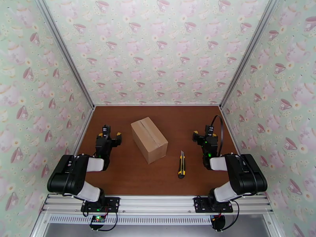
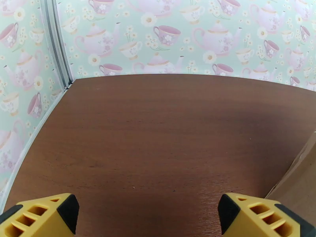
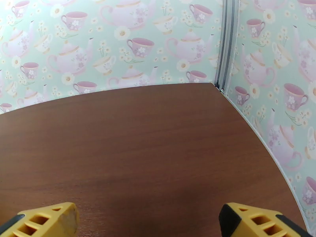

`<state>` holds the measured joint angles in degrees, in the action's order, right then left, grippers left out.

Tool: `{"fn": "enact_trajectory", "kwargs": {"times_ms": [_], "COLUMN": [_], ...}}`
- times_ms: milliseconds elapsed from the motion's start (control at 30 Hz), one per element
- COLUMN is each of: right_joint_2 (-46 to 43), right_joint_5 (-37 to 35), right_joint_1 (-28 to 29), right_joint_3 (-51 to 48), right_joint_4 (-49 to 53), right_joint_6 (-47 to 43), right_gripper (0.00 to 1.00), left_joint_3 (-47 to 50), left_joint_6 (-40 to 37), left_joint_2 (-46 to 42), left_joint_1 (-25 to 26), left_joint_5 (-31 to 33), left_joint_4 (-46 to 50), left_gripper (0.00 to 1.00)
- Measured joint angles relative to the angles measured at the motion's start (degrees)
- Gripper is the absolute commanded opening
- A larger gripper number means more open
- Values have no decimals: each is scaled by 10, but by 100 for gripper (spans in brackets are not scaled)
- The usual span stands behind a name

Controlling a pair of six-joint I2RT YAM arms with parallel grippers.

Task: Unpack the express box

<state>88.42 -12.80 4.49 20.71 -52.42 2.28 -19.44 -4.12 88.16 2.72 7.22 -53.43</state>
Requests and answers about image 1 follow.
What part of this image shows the white slotted cable tray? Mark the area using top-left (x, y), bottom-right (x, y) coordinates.
top-left (48, 214), bottom-right (213, 225)

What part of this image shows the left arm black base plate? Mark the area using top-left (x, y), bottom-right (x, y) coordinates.
top-left (81, 197), bottom-right (120, 213)

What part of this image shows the yellow black utility knife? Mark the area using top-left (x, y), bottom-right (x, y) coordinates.
top-left (178, 150), bottom-right (186, 179)

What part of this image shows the brown cardboard box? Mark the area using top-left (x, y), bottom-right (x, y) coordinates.
top-left (131, 117), bottom-right (169, 165)

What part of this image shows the small green circuit board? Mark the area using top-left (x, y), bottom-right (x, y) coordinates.
top-left (90, 214), bottom-right (107, 226)

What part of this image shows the wide aluminium base rail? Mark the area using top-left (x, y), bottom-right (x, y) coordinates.
top-left (40, 194), bottom-right (273, 215)

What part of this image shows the black round bracket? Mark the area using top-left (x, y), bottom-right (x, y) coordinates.
top-left (211, 215), bottom-right (226, 231)

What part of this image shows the aluminium frame post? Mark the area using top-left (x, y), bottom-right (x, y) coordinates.
top-left (33, 0), bottom-right (96, 109)
top-left (220, 0), bottom-right (282, 109)

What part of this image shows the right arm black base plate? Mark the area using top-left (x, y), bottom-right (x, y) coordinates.
top-left (193, 197), bottom-right (233, 213)

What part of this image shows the thin black wire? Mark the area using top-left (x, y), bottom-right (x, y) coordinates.
top-left (83, 209), bottom-right (120, 232)
top-left (223, 200), bottom-right (241, 231)

